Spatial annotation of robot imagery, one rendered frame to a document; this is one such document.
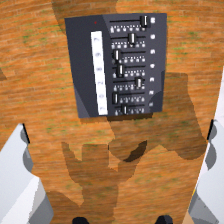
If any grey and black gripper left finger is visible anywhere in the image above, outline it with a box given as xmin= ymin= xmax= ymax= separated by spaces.
xmin=0 ymin=123 xmax=54 ymax=224

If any dark grey lighting desk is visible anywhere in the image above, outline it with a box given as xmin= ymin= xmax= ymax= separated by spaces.
xmin=64 ymin=13 xmax=167 ymax=119

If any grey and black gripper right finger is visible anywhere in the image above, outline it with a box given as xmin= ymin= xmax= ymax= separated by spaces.
xmin=188 ymin=119 xmax=224 ymax=224

